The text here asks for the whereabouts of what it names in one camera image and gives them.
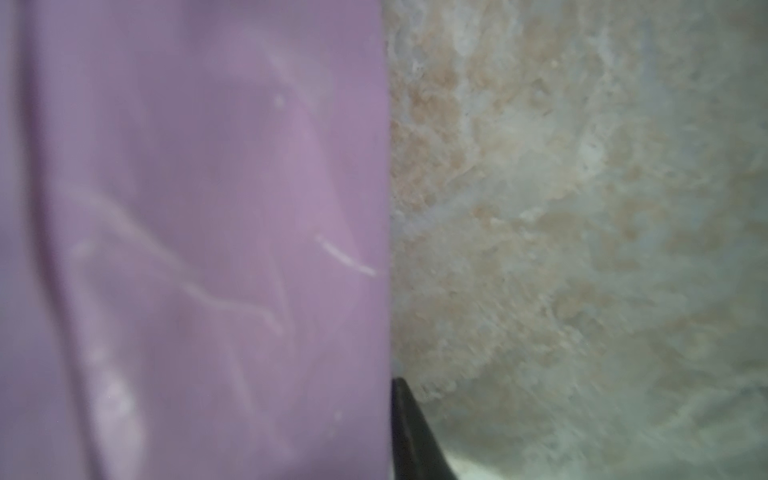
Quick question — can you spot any pink purple wrapping paper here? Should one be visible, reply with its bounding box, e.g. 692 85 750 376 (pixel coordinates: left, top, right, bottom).
1 1 391 479

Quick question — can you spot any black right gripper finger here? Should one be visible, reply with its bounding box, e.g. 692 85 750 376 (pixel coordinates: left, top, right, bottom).
391 377 458 480

